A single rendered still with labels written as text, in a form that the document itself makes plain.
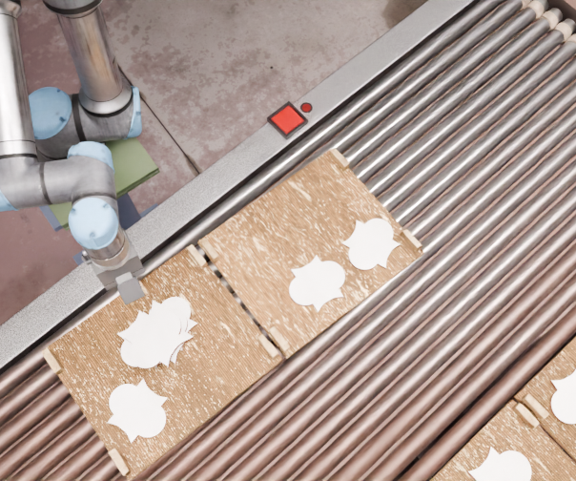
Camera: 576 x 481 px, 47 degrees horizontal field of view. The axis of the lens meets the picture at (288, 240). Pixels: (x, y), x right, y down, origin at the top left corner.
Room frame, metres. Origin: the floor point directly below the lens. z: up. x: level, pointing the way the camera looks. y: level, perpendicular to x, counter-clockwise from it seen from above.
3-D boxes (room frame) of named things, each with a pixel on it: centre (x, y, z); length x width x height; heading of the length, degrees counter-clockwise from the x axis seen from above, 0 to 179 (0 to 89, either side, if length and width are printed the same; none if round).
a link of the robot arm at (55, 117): (0.79, 0.54, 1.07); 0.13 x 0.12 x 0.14; 101
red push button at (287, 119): (0.89, 0.00, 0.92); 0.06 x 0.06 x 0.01; 42
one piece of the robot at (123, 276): (0.39, 0.32, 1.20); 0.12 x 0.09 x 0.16; 29
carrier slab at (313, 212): (0.54, -0.05, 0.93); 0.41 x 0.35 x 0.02; 128
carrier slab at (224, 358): (0.28, 0.28, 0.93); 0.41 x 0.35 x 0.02; 129
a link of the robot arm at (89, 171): (0.51, 0.36, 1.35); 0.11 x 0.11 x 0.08; 11
